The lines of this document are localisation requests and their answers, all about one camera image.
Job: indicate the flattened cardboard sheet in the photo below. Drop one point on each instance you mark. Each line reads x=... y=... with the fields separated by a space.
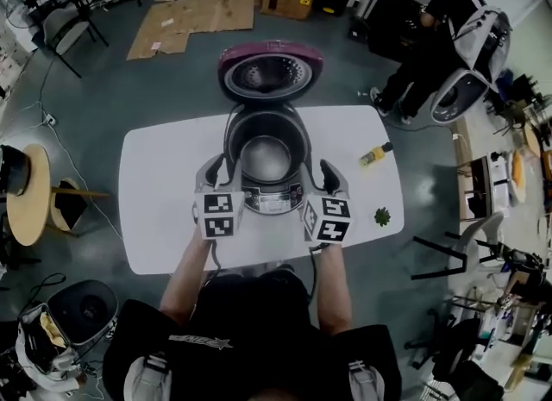
x=194 y=15

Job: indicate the purple rice cooker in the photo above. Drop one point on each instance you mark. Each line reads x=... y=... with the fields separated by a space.
x=269 y=76

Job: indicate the grey padded chair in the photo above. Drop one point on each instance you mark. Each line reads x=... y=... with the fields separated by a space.
x=64 y=28

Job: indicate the white power strip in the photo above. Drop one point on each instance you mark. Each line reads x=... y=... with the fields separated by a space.
x=50 y=120

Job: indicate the white grey backpack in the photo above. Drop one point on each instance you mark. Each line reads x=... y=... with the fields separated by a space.
x=478 y=41
x=82 y=308

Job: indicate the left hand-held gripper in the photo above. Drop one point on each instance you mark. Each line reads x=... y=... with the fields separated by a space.
x=217 y=214

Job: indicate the white chair black legs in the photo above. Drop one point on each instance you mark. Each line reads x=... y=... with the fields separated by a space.
x=474 y=239

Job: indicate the person's black shirt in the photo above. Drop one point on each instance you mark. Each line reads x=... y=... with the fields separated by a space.
x=250 y=339

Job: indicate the black metal cabinet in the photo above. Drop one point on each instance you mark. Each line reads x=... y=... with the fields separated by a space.
x=392 y=15

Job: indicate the black pot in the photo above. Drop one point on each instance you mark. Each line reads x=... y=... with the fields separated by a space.
x=13 y=171

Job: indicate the person's right shoe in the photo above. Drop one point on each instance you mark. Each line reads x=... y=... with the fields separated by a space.
x=276 y=269

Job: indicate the round wooden side table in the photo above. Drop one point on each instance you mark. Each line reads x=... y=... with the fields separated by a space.
x=28 y=194

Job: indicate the person's right forearm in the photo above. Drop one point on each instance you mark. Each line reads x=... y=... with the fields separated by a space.
x=332 y=287

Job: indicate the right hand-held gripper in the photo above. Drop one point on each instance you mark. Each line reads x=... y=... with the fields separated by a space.
x=330 y=218

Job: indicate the dark metal pot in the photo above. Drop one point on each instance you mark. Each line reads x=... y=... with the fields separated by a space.
x=265 y=158

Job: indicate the small green plant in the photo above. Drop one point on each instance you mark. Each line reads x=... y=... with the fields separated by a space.
x=382 y=217

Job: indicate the yellow oil bottle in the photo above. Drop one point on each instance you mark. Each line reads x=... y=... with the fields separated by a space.
x=374 y=155

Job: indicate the person's left forearm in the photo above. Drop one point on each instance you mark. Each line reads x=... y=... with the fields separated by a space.
x=190 y=278

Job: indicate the standing floor fan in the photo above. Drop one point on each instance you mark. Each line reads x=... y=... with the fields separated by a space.
x=28 y=2

